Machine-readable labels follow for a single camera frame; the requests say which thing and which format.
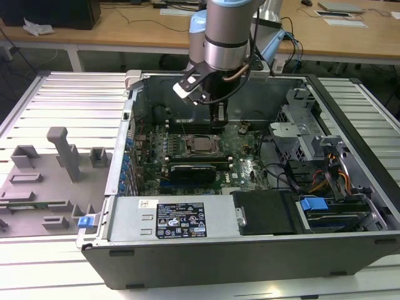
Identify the metal socket cover frame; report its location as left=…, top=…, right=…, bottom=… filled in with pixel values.
left=186, top=134, right=221, bottom=156

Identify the CPU socket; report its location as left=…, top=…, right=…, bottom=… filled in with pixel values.
left=184, top=133, right=223, bottom=157

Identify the black RAM stick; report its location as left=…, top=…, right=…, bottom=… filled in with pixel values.
left=166, top=155, right=234, bottom=171

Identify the green motherboard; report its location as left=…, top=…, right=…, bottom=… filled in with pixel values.
left=134, top=120, right=273, bottom=196

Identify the black graphics card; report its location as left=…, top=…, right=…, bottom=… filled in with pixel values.
left=170, top=164, right=217, bottom=184

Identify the grey metal disk bay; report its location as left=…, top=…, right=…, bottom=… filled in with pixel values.
left=268, top=87, right=323, bottom=163

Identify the wooden desk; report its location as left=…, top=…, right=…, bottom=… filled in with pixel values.
left=0, top=0, right=400, bottom=66

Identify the black plastic shroud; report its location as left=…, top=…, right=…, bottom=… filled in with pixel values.
left=232, top=191, right=296, bottom=236

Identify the hard disk in blue carrier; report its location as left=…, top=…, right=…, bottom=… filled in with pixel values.
left=298, top=196, right=368, bottom=234

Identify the grey laptop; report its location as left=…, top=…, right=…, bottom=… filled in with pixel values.
left=317, top=0, right=365, bottom=13

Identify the grey power supply unit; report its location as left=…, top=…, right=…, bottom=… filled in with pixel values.
left=109, top=195, right=243, bottom=243

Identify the black desktop computer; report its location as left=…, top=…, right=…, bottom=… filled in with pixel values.
left=0, top=0, right=103, bottom=31

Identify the open black PC case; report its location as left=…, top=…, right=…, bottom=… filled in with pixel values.
left=76, top=69, right=400, bottom=290

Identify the white crumpled paper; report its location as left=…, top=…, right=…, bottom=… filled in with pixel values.
left=23, top=17, right=56, bottom=36

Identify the grey parts rack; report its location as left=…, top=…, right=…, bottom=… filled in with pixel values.
left=0, top=126, right=115, bottom=238

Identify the green RAM stick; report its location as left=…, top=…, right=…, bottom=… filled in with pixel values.
left=6, top=202, right=51, bottom=210

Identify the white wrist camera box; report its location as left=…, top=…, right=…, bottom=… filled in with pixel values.
left=172, top=73, right=207, bottom=106

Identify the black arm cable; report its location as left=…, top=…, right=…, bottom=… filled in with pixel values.
left=224, top=0, right=262, bottom=84

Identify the grey case handle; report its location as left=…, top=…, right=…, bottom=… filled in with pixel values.
left=124, top=70, right=143, bottom=91

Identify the orange red yellow wire bundle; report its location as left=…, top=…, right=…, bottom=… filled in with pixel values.
left=312, top=152, right=353, bottom=194

